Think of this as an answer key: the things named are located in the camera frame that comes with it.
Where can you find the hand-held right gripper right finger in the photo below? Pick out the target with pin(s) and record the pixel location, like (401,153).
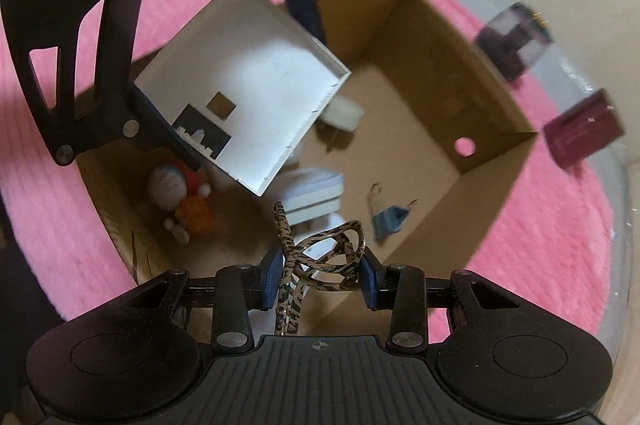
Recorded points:
(367,281)

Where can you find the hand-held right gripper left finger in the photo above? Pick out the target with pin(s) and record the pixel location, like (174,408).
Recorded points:
(272,279)

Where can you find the white box lid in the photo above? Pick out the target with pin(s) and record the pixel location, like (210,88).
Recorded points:
(260,75)

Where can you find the white plug adapter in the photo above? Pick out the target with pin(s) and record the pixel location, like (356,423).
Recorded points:
(342,112)

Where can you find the cardboard box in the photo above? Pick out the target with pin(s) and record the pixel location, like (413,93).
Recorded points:
(400,105)

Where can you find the blue binder clip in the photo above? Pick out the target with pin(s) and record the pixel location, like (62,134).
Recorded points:
(387,217)

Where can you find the cartoon cat toy figure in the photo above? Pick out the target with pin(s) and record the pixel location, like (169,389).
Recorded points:
(175,195)

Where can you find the maroon box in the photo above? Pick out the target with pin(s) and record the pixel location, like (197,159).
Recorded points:
(582,127)

